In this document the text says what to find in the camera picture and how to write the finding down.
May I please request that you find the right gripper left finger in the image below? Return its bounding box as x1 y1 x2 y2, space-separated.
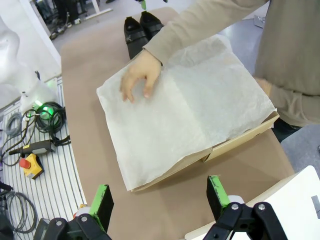
46 184 115 240

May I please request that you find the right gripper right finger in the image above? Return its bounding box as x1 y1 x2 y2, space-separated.
206 174 288 240

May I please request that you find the black leather strap shoe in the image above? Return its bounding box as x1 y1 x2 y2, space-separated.
123 16 151 60
139 11 165 41

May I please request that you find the brown cardboard shoe box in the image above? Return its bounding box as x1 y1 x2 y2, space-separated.
129 111 280 193

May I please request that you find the white tissue paper sheet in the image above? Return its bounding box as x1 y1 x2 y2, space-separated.
96 34 277 191

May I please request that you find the person's right forearm beige sleeve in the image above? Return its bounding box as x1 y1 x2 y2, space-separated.
142 7 221 67

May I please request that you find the person's left forearm beige sleeve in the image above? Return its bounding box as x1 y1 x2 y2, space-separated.
268 83 320 127

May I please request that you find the person's right hand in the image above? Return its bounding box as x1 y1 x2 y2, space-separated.
119 49 163 104

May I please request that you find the person's left hand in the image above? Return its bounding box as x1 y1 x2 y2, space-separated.
256 77 274 98

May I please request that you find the yellow emergency stop button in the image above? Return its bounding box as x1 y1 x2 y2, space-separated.
19 152 45 180
72 203 87 218

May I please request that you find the grey slatted metal platform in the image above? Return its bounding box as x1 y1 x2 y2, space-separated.
0 74 87 240

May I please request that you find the person in black trousers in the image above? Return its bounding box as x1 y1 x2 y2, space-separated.
56 0 81 26

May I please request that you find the black wheeled base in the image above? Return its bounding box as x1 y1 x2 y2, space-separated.
49 21 73 38

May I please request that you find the grey flat floor object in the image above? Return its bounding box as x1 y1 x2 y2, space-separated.
253 14 266 27

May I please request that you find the person in beige sweater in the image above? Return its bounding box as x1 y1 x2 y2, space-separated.
253 0 320 143

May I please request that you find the white desk frame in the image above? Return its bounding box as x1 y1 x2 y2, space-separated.
83 0 113 21

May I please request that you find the grey coiled cable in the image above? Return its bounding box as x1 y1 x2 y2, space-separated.
0 191 38 233

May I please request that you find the grey enabling handle device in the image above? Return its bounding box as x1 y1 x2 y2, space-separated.
8 139 56 156

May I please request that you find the black coiled cable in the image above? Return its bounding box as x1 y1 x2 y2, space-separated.
33 101 72 147

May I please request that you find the grey cable loop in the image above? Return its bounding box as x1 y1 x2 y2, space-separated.
4 111 25 137

